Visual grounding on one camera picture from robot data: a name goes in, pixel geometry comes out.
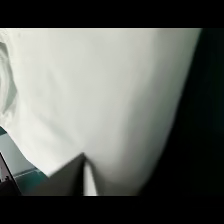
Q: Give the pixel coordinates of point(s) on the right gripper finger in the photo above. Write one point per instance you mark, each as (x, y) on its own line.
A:
(66, 181)

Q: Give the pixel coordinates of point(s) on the white T-shirt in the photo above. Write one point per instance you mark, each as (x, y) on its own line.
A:
(100, 83)

